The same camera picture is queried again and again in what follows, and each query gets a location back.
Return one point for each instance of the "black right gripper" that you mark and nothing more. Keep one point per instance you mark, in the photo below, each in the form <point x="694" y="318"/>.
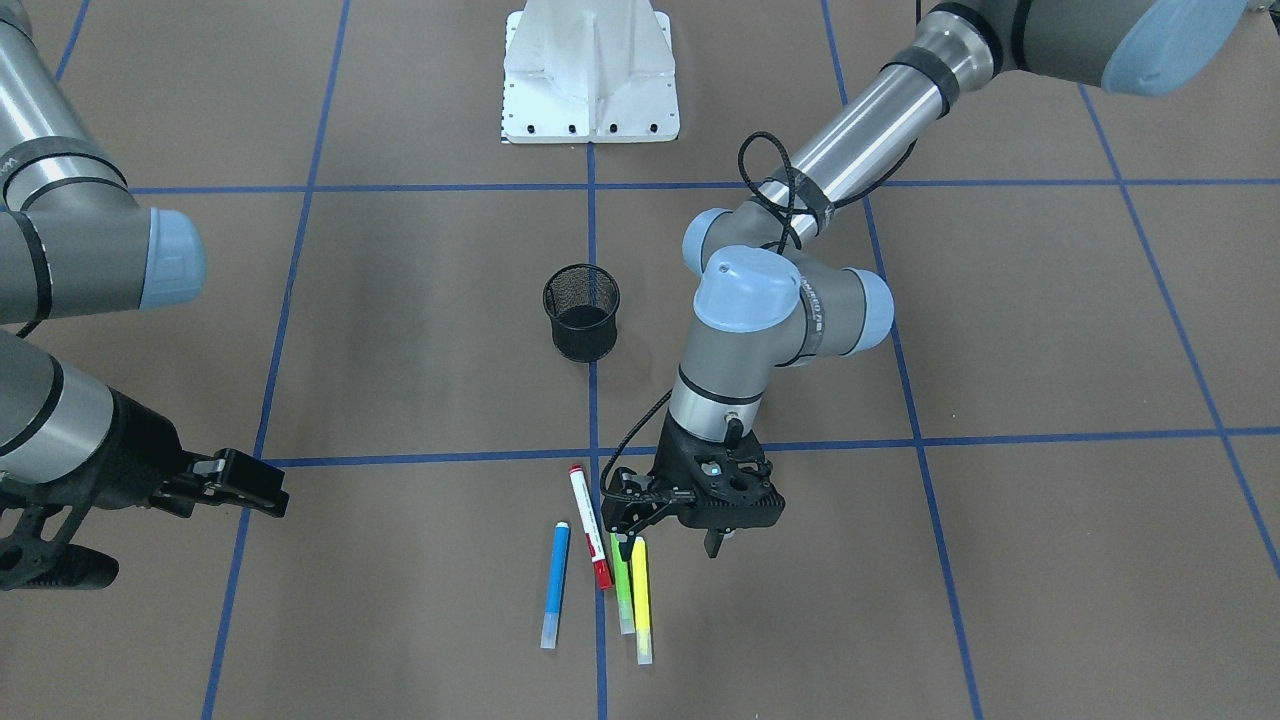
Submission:
<point x="133" y="447"/>

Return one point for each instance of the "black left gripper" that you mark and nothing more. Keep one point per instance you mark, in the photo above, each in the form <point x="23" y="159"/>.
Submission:
<point x="632" y="507"/>

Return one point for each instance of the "yellow pen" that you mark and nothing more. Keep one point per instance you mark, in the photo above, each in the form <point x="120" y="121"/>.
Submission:
<point x="642" y="598"/>

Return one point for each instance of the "green pen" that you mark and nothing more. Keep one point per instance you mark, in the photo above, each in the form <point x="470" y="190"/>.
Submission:
<point x="622" y="587"/>

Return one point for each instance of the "red capped white pen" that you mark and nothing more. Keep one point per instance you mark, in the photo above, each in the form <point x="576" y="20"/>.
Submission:
<point x="596" y="547"/>

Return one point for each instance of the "blue pen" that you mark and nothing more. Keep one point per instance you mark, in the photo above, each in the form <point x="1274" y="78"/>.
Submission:
<point x="553" y="600"/>

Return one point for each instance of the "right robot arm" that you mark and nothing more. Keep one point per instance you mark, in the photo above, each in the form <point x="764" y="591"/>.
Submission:
<point x="77" y="243"/>

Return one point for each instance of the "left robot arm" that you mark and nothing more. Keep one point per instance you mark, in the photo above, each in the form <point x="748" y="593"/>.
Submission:
<point x="763" y="304"/>

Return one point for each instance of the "black mesh pen cup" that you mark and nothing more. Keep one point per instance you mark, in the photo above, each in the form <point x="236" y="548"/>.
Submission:
<point x="581" y="301"/>

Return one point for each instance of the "brown table mat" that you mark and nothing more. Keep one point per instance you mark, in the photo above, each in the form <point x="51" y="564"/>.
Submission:
<point x="1051" y="492"/>

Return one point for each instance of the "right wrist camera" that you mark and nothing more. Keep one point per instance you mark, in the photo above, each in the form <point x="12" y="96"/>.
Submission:
<point x="38" y="553"/>

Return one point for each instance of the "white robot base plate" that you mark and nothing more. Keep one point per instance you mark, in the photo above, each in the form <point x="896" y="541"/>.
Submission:
<point x="589" y="72"/>

